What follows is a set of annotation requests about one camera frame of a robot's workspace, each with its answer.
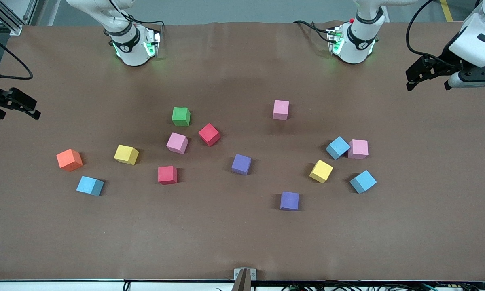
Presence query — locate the purple foam cube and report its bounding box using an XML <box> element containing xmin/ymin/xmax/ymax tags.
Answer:
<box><xmin>231</xmin><ymin>154</ymin><xmax>252</xmax><ymax>176</ymax></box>
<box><xmin>280</xmin><ymin>191</ymin><xmax>300</xmax><ymax>211</ymax></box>

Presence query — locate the brown table mat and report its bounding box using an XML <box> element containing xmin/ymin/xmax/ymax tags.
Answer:
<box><xmin>0</xmin><ymin>20</ymin><xmax>485</xmax><ymax>282</ymax></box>

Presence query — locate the brown post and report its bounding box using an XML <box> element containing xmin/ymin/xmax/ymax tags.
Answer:
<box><xmin>231</xmin><ymin>269</ymin><xmax>252</xmax><ymax>291</ymax></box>

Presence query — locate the green foam cube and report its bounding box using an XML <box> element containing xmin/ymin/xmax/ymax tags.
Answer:
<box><xmin>172</xmin><ymin>107</ymin><xmax>191</xmax><ymax>127</ymax></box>

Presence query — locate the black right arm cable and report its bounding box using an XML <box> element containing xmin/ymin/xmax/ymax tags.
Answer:
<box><xmin>0</xmin><ymin>0</ymin><xmax>133</xmax><ymax>80</ymax></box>

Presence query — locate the black left base cable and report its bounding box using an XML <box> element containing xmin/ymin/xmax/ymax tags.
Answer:
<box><xmin>293</xmin><ymin>19</ymin><xmax>334</xmax><ymax>43</ymax></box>

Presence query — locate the pink foam cube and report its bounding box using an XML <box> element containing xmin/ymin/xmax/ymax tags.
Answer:
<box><xmin>273</xmin><ymin>100</ymin><xmax>290</xmax><ymax>120</ymax></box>
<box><xmin>166</xmin><ymin>132</ymin><xmax>189</xmax><ymax>155</ymax></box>
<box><xmin>347</xmin><ymin>139</ymin><xmax>369</xmax><ymax>160</ymax></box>

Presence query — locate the orange foam cube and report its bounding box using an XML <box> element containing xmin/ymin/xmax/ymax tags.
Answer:
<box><xmin>56</xmin><ymin>148</ymin><xmax>83</xmax><ymax>172</ymax></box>

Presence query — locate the red foam cube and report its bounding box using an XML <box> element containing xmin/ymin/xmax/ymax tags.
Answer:
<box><xmin>198</xmin><ymin>123</ymin><xmax>221</xmax><ymax>147</ymax></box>
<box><xmin>158</xmin><ymin>165</ymin><xmax>178</xmax><ymax>185</ymax></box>

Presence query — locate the yellow foam cube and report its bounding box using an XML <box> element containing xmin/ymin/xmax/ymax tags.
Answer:
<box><xmin>309</xmin><ymin>159</ymin><xmax>334</xmax><ymax>184</ymax></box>
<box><xmin>114</xmin><ymin>144</ymin><xmax>140</xmax><ymax>166</ymax></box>

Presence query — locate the grey metal bracket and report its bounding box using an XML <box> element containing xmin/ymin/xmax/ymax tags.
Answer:
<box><xmin>234</xmin><ymin>268</ymin><xmax>257</xmax><ymax>281</ymax></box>

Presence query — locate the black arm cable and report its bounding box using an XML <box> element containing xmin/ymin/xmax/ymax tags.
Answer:
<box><xmin>406</xmin><ymin>0</ymin><xmax>483</xmax><ymax>67</ymax></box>
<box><xmin>0</xmin><ymin>0</ymin><xmax>133</xmax><ymax>80</ymax></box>

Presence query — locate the blue foam cube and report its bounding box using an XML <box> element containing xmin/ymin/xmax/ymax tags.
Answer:
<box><xmin>326</xmin><ymin>136</ymin><xmax>351</xmax><ymax>160</ymax></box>
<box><xmin>76</xmin><ymin>176</ymin><xmax>105</xmax><ymax>196</ymax></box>
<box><xmin>349</xmin><ymin>170</ymin><xmax>377</xmax><ymax>194</ymax></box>

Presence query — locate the aluminium frame post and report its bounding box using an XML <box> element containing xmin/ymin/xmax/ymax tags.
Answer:
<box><xmin>0</xmin><ymin>0</ymin><xmax>38</xmax><ymax>36</ymax></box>

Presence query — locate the black base cable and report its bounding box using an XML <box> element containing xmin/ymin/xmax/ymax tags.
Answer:
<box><xmin>293</xmin><ymin>19</ymin><xmax>334</xmax><ymax>43</ymax></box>
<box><xmin>135</xmin><ymin>18</ymin><xmax>166</xmax><ymax>28</ymax></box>

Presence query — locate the black right base cable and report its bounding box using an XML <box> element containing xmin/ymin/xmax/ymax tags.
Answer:
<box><xmin>135</xmin><ymin>18</ymin><xmax>166</xmax><ymax>28</ymax></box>

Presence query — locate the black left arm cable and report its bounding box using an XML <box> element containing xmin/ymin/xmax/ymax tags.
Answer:
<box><xmin>406</xmin><ymin>0</ymin><xmax>483</xmax><ymax>67</ymax></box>

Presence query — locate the white table edge rail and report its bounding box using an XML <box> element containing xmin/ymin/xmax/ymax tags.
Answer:
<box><xmin>0</xmin><ymin>278</ymin><xmax>485</xmax><ymax>291</ymax></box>

